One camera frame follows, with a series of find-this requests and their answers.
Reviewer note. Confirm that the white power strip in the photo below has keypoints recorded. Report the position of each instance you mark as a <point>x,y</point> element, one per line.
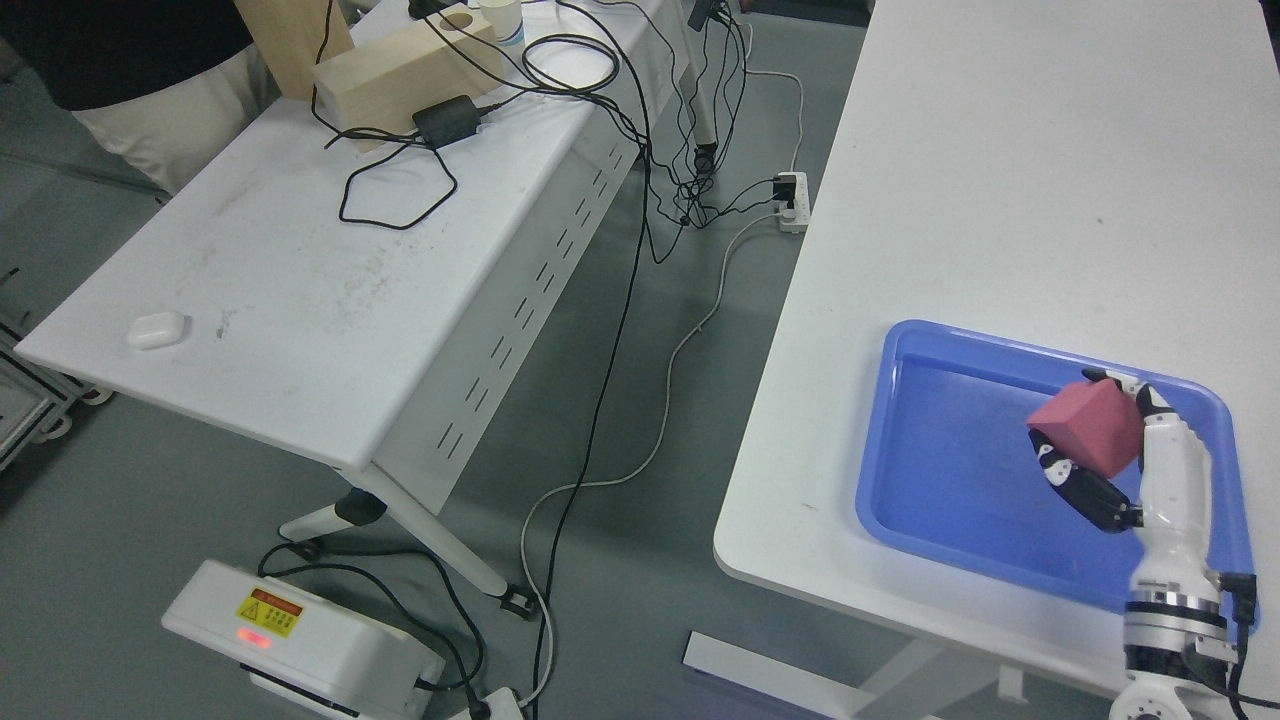
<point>792,201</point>
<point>503,703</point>

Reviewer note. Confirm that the paper cup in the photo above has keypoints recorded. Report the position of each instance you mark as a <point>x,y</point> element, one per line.
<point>507,20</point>

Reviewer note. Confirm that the white power strip far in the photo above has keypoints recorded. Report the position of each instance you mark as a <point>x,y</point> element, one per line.
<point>792,201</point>

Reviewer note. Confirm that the blue plastic tray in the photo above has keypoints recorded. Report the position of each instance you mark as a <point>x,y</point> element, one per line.
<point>947,471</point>

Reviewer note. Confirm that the pink cube block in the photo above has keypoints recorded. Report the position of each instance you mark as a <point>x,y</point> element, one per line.
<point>1093,423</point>

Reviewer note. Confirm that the wooden block box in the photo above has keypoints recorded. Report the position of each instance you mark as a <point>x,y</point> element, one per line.
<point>381,85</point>

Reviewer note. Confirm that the person in black shirt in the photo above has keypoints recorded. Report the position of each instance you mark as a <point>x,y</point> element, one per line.
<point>164,85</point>

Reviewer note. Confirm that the black power adapter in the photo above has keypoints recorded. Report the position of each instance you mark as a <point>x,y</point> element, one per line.
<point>447,122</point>

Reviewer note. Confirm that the white device with warning label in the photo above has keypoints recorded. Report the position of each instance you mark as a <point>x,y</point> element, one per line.
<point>324,657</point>

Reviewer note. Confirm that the white folding table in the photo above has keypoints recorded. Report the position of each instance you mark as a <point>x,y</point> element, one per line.
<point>372,328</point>

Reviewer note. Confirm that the white table with T-leg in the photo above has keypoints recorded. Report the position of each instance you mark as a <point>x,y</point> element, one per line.
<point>1096,177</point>

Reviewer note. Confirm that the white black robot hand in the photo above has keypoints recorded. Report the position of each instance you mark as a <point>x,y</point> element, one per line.
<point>1165,495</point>

